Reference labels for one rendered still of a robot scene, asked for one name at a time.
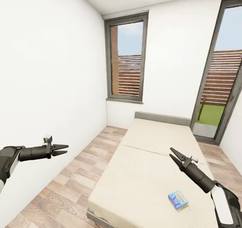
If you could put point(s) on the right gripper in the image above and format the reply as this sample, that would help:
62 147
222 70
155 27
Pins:
185 165

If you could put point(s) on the bed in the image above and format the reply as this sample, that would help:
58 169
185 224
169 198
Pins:
133 189

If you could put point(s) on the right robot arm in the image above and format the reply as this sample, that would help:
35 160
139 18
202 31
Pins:
227 206

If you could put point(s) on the door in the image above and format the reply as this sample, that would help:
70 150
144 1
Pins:
221 82

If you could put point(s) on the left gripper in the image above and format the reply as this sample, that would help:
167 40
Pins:
41 152

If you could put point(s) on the fixed window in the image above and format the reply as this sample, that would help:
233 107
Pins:
126 42

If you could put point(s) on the board game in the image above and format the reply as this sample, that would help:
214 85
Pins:
178 199

